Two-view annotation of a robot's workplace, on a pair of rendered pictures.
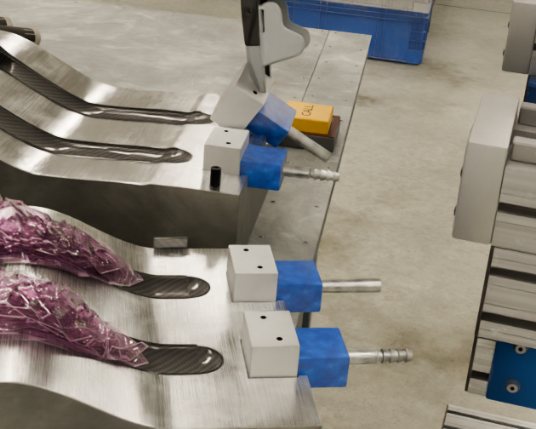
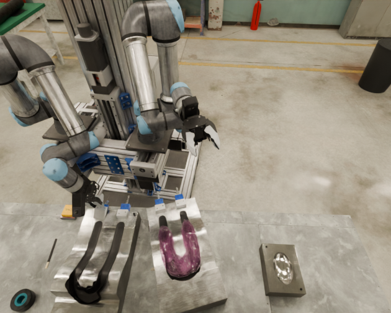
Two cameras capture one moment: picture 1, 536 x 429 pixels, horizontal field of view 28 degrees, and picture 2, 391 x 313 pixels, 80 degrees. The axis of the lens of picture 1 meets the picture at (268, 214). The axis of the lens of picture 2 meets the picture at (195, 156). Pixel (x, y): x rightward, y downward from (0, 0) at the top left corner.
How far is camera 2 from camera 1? 110 cm
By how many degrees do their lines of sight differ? 74
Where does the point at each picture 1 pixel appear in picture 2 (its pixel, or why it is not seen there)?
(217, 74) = (18, 240)
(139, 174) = (129, 230)
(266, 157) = (126, 206)
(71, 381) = (200, 224)
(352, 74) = (25, 205)
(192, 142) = (113, 223)
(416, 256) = not seen: outside the picture
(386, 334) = not seen: hidden behind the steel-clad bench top
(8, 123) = (108, 262)
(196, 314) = (170, 215)
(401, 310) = not seen: hidden behind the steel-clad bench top
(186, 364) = (183, 215)
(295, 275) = (160, 202)
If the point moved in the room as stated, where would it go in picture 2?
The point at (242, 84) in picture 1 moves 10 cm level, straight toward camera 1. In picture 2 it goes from (103, 209) to (125, 207)
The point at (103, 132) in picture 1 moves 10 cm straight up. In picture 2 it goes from (105, 243) to (98, 234)
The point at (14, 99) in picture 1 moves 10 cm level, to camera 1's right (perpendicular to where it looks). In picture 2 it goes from (97, 263) to (101, 240)
